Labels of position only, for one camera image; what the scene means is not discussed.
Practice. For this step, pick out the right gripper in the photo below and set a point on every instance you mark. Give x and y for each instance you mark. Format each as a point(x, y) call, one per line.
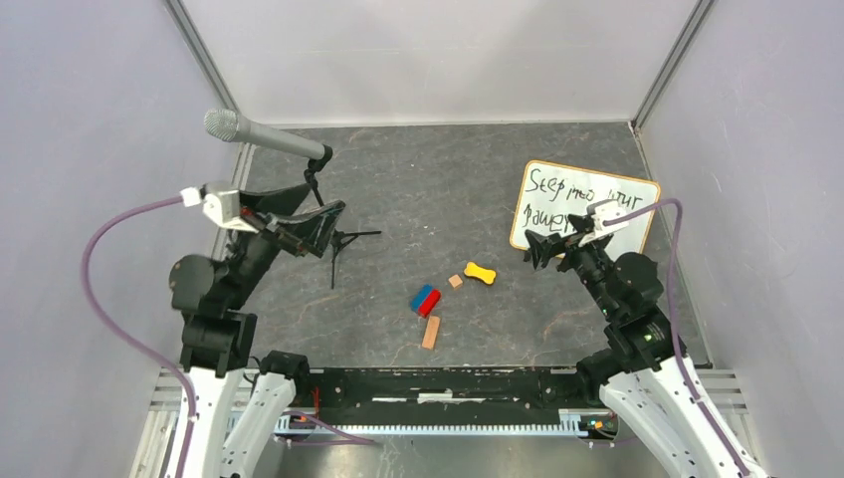
point(541, 248)

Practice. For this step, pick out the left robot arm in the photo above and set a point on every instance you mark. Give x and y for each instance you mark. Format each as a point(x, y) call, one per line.
point(217, 335)

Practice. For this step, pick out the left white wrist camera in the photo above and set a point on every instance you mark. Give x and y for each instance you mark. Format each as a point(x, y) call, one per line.
point(220, 202)

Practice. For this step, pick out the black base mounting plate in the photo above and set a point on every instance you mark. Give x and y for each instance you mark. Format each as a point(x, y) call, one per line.
point(440, 396)

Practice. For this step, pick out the black microphone tripod stand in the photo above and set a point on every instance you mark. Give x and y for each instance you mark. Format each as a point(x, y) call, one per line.
point(337, 240)

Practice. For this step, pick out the aluminium rail frame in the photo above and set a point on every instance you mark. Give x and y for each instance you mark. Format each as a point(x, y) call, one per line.
point(158, 436)

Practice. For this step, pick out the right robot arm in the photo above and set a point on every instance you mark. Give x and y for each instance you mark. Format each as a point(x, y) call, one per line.
point(645, 375)

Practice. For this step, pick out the blue and red block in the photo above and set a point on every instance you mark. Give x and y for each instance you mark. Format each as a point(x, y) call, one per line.
point(425, 301)

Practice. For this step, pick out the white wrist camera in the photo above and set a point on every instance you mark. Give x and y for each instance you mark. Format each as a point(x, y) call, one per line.
point(607, 217)
point(220, 202)

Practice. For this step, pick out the small wooden cube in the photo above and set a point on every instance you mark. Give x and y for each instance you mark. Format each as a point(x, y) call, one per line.
point(455, 282)

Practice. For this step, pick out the long wooden block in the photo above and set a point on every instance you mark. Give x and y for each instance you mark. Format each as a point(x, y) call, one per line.
point(431, 333)

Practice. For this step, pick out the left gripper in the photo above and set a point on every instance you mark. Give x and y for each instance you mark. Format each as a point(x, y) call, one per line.
point(316, 229)

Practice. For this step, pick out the white whiteboard wooden frame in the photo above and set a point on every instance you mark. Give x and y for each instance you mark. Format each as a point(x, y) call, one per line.
point(550, 192)

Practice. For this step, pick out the silver microphone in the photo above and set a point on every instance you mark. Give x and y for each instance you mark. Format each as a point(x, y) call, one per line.
point(230, 126)

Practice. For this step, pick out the yellow bone-shaped eraser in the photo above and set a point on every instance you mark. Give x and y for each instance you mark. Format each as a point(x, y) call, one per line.
point(485, 275)

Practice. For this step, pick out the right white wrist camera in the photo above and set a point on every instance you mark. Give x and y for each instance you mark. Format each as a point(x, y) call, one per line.
point(607, 217)

